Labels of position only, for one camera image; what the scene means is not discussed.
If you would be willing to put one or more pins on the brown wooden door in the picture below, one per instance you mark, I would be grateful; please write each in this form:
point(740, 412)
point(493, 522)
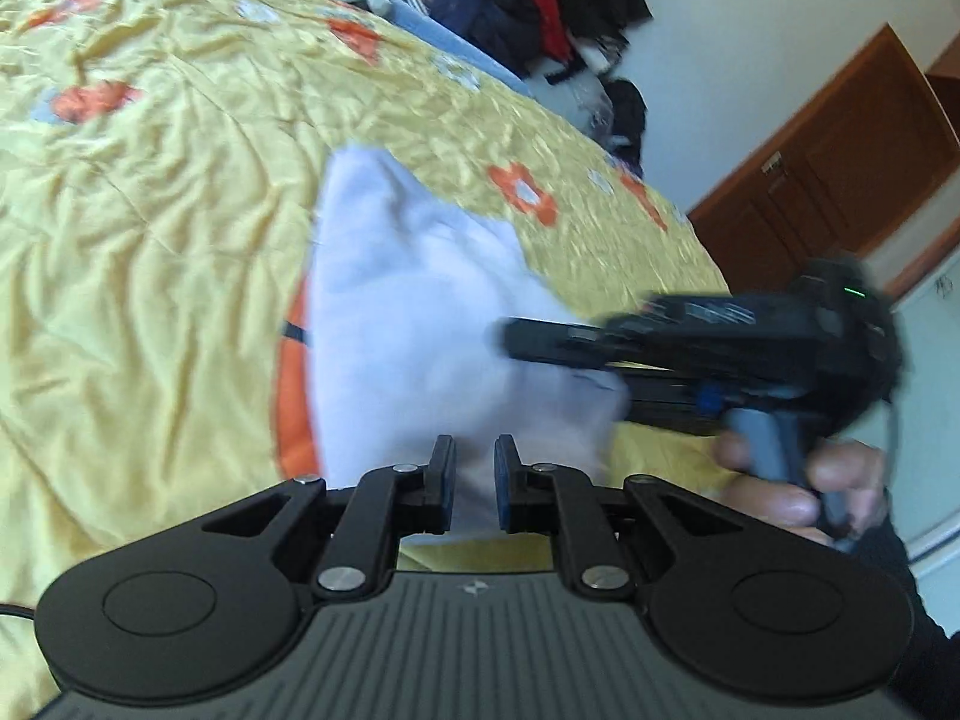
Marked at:
point(847, 150)

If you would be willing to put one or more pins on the pile of clothes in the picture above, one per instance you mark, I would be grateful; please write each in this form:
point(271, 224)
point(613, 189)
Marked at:
point(457, 45)

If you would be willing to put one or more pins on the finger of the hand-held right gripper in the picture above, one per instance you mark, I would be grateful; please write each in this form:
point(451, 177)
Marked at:
point(667, 401)
point(555, 341)

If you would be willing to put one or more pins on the navy jacket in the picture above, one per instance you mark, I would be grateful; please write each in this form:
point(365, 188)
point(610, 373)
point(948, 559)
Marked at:
point(465, 4)

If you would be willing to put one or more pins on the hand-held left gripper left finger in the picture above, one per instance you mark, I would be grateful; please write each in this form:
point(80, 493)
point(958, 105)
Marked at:
point(448, 480)

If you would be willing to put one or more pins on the person's right forearm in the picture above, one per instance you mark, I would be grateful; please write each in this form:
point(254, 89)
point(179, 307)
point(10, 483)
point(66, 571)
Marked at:
point(930, 652)

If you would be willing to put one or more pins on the black bag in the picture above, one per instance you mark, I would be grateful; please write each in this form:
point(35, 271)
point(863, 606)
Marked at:
point(626, 124)

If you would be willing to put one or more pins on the pale long-sleeved shirt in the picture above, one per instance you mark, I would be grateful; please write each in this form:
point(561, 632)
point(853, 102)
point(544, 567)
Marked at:
point(405, 315)

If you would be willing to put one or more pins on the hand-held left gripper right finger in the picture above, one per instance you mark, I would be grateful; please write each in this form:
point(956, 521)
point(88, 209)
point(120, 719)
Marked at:
point(504, 480)

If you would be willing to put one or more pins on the person's right hand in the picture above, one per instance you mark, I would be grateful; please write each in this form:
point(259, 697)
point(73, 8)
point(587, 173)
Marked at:
point(772, 501)

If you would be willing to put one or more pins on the yellow floral blanket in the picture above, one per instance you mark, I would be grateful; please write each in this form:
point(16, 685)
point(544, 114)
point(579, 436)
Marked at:
point(150, 240)

